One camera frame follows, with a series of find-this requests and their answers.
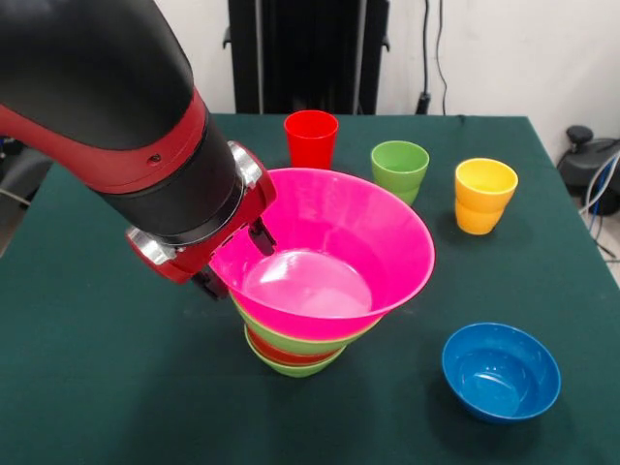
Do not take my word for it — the black wheeled base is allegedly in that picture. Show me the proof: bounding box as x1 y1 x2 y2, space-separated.
556 124 620 198
0 138 53 202

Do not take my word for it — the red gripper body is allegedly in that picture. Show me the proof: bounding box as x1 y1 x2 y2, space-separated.
125 139 278 286

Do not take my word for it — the large pink bowl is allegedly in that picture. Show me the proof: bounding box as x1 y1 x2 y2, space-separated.
208 167 437 339

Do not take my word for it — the blue cable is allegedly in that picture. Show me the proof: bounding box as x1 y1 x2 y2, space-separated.
583 154 620 219

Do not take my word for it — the thin black cable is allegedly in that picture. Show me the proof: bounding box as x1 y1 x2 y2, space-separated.
435 0 466 120

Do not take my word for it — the red bowl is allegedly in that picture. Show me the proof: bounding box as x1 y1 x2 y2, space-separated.
245 326 346 367

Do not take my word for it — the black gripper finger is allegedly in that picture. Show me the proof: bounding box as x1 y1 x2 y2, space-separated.
191 263 230 302
246 216 278 258

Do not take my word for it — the blue bowl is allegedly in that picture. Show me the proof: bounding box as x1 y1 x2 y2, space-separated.
441 323 562 426

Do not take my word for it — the red cup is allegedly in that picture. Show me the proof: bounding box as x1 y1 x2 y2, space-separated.
283 109 339 171

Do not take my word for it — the large green bowl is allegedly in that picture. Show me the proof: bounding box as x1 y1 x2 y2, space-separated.
228 290 382 358

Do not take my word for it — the yellow cup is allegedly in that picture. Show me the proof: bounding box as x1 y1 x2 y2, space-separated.
453 157 519 236

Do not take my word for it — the dark green tablecloth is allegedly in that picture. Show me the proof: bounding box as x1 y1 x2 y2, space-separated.
0 111 620 465

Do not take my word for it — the green cup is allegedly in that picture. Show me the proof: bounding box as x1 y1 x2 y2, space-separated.
370 139 431 207

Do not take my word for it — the small green bowl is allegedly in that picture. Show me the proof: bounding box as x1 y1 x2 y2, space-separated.
243 326 346 380

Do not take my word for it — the black cable with plug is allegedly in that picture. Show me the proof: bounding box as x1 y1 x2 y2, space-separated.
416 0 432 116

